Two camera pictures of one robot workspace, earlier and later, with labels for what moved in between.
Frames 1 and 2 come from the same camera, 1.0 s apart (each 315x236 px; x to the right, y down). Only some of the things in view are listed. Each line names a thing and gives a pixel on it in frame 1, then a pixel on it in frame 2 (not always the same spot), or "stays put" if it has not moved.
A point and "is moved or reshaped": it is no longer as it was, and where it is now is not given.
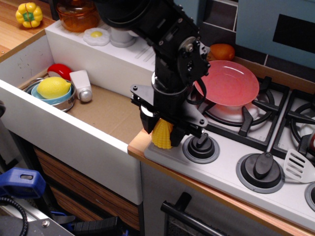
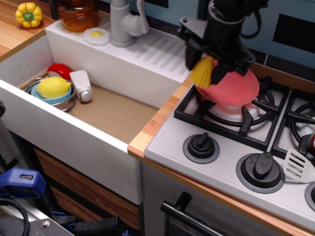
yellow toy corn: x=161 y=133 is moved or reshaped
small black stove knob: x=200 y=149 stays put
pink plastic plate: x=229 y=83 stays put
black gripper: x=170 y=105 -> x=221 y=38
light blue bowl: x=35 y=93 stays put
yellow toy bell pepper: x=29 y=14 stays put
